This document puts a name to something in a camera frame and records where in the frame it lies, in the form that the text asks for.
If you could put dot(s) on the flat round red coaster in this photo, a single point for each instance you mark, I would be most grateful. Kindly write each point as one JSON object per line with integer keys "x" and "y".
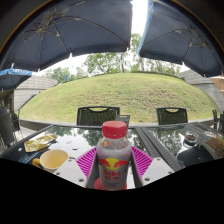
{"x": 96, "y": 185}

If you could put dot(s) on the blue-banded patio umbrella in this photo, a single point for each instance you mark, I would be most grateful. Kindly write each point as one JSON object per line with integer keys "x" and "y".
{"x": 13, "y": 78}

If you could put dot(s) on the grey upright post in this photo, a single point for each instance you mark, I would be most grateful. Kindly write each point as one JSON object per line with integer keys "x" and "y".
{"x": 123, "y": 120}

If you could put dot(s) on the dark mesh chair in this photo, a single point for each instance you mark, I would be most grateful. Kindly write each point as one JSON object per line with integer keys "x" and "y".
{"x": 98, "y": 116}
{"x": 172, "y": 116}

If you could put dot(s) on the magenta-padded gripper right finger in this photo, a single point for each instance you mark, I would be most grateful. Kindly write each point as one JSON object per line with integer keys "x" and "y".
{"x": 155, "y": 171}

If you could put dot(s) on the yellow packet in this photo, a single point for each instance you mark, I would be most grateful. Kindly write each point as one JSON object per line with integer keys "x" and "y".
{"x": 40, "y": 142}

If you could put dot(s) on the red-capped drink bottle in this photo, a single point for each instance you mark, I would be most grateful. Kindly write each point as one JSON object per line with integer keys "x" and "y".
{"x": 114, "y": 156}

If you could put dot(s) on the beige patio umbrella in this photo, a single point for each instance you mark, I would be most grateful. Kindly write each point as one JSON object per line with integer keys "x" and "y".
{"x": 219, "y": 83}

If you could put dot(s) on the navy patio umbrella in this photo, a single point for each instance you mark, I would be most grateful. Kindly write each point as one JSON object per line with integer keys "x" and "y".
{"x": 73, "y": 30}
{"x": 180, "y": 36}

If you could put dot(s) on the small round ashtray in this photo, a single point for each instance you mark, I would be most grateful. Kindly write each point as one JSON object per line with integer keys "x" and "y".
{"x": 191, "y": 137}

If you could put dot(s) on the brown paper sheet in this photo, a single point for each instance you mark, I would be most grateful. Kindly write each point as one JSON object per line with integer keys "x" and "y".
{"x": 216, "y": 146}

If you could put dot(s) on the group of dark chairs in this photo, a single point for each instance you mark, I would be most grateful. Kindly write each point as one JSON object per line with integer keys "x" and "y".
{"x": 219, "y": 121}

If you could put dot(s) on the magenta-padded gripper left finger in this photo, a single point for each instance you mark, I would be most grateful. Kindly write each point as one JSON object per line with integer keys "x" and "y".
{"x": 71, "y": 172}

